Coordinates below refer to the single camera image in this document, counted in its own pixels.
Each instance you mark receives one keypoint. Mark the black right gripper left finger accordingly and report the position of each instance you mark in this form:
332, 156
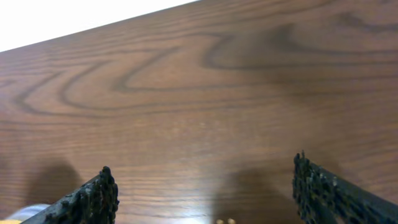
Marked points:
95, 202

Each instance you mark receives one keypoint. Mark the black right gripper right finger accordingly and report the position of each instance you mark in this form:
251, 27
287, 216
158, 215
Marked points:
323, 197

